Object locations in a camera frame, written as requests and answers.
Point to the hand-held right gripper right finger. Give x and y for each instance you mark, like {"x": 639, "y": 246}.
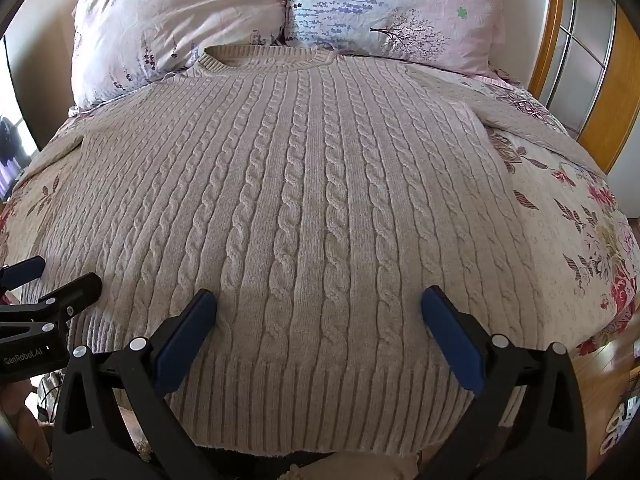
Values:
{"x": 450, "y": 345}

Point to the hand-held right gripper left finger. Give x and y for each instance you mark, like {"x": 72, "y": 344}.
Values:
{"x": 185, "y": 340}

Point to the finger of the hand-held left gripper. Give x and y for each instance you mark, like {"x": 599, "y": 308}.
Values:
{"x": 75, "y": 292}
{"x": 22, "y": 270}

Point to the dark cloth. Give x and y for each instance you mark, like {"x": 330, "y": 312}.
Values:
{"x": 10, "y": 140}

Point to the floral bed sheet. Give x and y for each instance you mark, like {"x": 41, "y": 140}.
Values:
{"x": 575, "y": 220}

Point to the white plastic object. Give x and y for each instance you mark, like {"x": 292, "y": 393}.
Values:
{"x": 620, "y": 425}

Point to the pink and blue floral pillow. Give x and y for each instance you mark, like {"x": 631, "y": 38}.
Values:
{"x": 400, "y": 10}

